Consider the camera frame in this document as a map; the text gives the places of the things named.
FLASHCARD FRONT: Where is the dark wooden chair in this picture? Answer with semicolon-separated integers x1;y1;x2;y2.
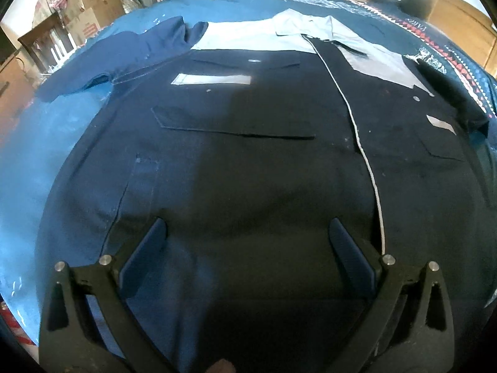
18;13;76;73

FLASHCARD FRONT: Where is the navy work jacket grey collar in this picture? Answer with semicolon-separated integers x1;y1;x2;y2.
37;10;496;372

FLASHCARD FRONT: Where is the blue patterned bed sheet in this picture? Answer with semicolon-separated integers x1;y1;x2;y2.
1;0;496;342

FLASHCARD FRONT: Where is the wooden drawer dresser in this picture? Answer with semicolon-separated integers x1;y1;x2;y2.
0;49;40;143

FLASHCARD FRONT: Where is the wooden bed headboard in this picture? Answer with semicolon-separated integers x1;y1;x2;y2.
426;0;496;77

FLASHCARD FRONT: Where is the lower cardboard box red print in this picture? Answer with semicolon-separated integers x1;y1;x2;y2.
65;0;127;47

